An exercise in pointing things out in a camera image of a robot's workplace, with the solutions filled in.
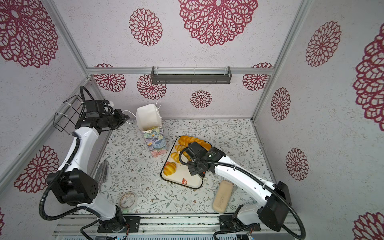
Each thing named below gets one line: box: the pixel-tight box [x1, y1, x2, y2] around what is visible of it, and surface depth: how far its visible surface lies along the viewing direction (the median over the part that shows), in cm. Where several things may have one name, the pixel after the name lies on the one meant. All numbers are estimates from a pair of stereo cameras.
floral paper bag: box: [136, 103, 168, 158], surface depth 95 cm
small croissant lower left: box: [163, 161, 177, 176], surface depth 91 cm
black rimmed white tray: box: [160, 136, 203, 189], surface depth 91 cm
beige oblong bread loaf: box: [212, 180, 233, 214], surface depth 81 cm
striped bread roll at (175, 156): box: [170, 150, 181, 164], surface depth 98 cm
